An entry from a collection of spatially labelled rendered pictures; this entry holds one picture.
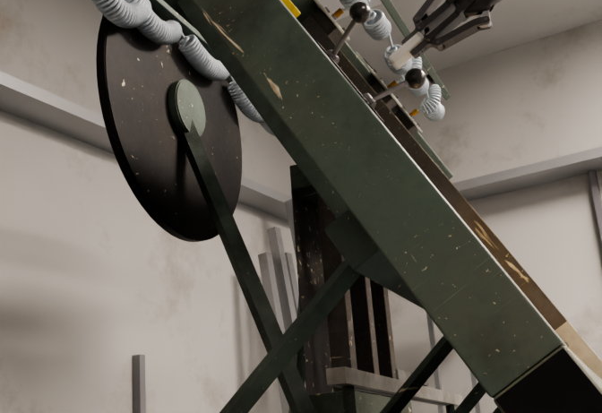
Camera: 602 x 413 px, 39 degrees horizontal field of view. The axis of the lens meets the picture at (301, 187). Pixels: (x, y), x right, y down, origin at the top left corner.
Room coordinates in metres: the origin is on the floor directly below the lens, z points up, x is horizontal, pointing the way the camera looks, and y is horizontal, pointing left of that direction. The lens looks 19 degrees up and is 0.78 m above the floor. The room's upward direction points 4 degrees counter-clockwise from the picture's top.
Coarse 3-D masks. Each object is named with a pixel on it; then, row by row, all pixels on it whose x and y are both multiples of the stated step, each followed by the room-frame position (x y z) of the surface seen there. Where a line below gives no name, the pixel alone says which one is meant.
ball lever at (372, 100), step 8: (408, 72) 1.38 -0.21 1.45; (416, 72) 1.37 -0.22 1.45; (408, 80) 1.38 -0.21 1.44; (416, 80) 1.38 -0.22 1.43; (424, 80) 1.38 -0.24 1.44; (392, 88) 1.38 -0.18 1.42; (400, 88) 1.39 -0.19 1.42; (416, 88) 1.39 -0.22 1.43; (368, 96) 1.37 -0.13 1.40; (376, 96) 1.37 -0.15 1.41; (384, 96) 1.38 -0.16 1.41
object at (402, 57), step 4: (420, 36) 1.27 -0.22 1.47; (416, 40) 1.28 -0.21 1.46; (420, 40) 1.28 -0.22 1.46; (412, 44) 1.28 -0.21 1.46; (416, 44) 1.28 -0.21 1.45; (404, 48) 1.29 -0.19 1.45; (408, 48) 1.28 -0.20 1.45; (412, 48) 1.29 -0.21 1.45; (400, 52) 1.29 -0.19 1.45; (404, 52) 1.29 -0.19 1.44; (408, 52) 1.29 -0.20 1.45; (396, 56) 1.29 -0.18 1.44; (400, 56) 1.29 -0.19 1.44; (404, 56) 1.30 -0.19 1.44; (408, 56) 1.30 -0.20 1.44; (412, 56) 1.31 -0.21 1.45; (392, 60) 1.29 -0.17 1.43; (396, 60) 1.29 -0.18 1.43; (400, 60) 1.30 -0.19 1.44; (404, 60) 1.31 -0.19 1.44; (392, 64) 1.30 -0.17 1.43; (396, 64) 1.30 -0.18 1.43; (400, 64) 1.31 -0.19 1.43; (396, 68) 1.32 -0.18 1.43
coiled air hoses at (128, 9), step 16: (96, 0) 1.89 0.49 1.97; (112, 0) 1.87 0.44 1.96; (128, 0) 1.98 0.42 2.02; (144, 0) 2.02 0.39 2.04; (112, 16) 1.91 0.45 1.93; (128, 16) 1.93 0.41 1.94; (144, 16) 2.00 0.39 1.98; (144, 32) 2.08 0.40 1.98; (160, 32) 2.10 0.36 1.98; (176, 32) 2.17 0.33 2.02; (192, 48) 2.29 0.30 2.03; (192, 64) 2.36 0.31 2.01; (208, 64) 2.36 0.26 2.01; (240, 96) 2.60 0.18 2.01; (256, 112) 2.68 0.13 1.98
